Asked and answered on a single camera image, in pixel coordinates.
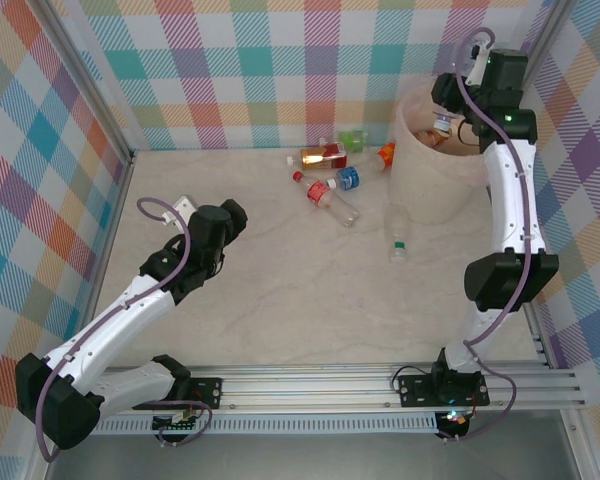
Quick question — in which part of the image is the amber tea bottle white cap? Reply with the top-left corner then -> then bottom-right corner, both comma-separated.
285,141 -> 350,172

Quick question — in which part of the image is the clear bottle green cap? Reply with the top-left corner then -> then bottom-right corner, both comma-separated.
383,202 -> 411,265

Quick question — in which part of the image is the blue label bottle white cap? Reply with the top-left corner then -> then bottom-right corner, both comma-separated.
326,162 -> 376,193

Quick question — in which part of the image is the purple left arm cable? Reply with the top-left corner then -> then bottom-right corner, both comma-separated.
35,196 -> 191,464

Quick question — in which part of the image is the aluminium frame post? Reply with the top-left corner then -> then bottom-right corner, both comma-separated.
24,444 -> 64,480
38,0 -> 137,169
522,0 -> 579,96
559,407 -> 595,480

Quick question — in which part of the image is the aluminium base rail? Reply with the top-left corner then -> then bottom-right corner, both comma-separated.
99,362 -> 586,415

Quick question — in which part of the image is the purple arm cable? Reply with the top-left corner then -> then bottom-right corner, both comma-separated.
35,196 -> 191,464
439,27 -> 536,444

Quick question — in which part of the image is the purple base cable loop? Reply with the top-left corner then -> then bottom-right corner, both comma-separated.
154,397 -> 214,449

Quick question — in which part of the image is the white slotted cable duct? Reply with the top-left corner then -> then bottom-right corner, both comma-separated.
87,413 -> 440,436

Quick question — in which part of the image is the slim bottle orange label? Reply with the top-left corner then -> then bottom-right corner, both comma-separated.
362,142 -> 399,174

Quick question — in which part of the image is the red label red cap bottle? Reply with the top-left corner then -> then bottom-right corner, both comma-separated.
292,170 -> 361,229

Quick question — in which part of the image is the aluminium side rail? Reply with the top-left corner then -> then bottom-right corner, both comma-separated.
522,299 -> 556,371
77,149 -> 137,351

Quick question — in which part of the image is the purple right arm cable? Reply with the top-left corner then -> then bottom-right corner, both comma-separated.
439,27 -> 536,444

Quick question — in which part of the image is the green label clear bottle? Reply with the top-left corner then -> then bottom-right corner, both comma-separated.
337,128 -> 370,153

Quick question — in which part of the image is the beige cylindrical bin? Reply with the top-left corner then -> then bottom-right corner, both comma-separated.
387,82 -> 491,226

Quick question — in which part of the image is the small control circuit board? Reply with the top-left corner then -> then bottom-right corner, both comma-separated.
438,408 -> 470,430
152,412 -> 200,434

